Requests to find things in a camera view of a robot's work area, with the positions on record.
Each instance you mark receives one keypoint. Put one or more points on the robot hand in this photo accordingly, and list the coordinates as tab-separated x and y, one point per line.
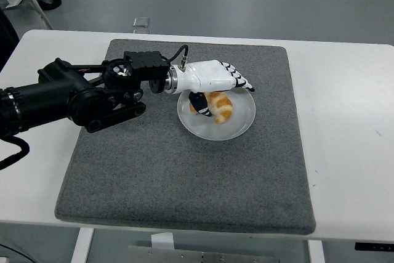
209	76

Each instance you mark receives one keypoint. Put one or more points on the croissant bread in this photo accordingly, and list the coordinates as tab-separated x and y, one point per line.
223	107

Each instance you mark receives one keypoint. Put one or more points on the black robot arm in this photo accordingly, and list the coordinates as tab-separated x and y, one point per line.
61	93

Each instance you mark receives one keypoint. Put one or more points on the grey round plate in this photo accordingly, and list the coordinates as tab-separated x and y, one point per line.
215	130

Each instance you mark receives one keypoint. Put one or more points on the grey metal plate with screws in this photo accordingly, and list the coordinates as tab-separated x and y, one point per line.
200	257

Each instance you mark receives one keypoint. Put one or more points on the grey felt mat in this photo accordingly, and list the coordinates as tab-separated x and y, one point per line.
184	183

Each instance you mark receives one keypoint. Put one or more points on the white table leg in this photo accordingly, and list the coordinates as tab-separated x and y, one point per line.
81	246
316	252

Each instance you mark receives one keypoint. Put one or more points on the black table control panel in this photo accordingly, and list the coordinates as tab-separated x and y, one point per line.
374	246

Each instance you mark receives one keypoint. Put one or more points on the white bracket under table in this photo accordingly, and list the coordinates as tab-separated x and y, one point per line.
161	240

